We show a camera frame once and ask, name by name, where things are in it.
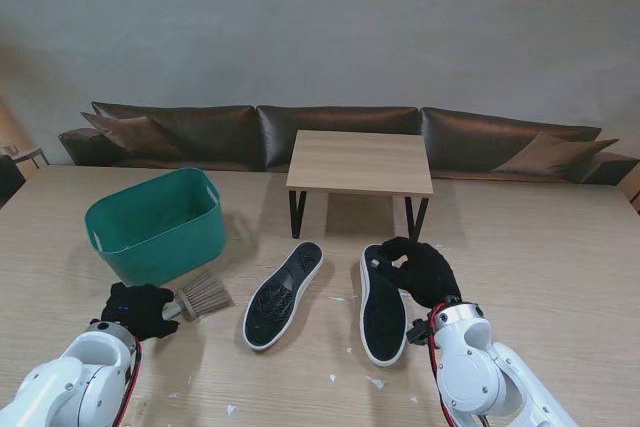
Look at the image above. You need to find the yellow canvas sneaker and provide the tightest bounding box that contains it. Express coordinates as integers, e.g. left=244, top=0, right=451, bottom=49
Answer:
left=242, top=240, right=325, bottom=352
left=358, top=243, right=409, bottom=368

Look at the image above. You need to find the green plastic basket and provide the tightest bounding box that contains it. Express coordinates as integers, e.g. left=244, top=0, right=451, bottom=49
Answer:
left=83, top=167, right=227, bottom=288

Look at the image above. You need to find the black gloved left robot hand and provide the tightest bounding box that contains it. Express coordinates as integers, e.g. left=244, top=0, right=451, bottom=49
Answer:
left=101, top=282, right=180, bottom=342

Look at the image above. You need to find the red black left arm cable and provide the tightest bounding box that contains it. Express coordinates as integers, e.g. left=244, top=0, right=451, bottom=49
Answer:
left=115, top=336, right=145, bottom=427

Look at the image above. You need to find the light wooden furniture piece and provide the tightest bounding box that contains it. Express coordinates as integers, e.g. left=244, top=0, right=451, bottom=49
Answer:
left=617, top=166, right=640, bottom=213

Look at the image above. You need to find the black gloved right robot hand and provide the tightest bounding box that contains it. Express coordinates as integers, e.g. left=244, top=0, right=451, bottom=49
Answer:
left=372, top=236, right=464, bottom=311

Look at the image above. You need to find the small wooden black-legged table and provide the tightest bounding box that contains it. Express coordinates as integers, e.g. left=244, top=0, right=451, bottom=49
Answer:
left=286, top=129, right=435, bottom=246

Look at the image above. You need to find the small background side table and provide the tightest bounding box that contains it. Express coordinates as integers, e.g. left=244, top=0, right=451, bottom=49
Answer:
left=0, top=145, right=51, bottom=171

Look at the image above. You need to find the red black arm cable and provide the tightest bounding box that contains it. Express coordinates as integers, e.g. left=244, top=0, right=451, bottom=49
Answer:
left=425, top=304, right=454, bottom=427
left=115, top=336, right=145, bottom=427

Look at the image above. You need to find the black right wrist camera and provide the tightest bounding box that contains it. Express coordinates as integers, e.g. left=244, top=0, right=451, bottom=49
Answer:
left=405, top=319, right=434, bottom=347

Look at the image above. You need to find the red black right arm cable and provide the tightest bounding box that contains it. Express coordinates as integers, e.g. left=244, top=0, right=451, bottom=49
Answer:
left=425, top=304, right=454, bottom=427

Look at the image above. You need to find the brown bristle shoe brush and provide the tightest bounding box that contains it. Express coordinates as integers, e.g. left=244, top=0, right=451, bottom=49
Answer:
left=162, top=269, right=235, bottom=322

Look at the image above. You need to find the dark brown leather sofa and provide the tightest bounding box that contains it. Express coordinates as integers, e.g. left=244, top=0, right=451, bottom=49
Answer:
left=57, top=100, right=640, bottom=186

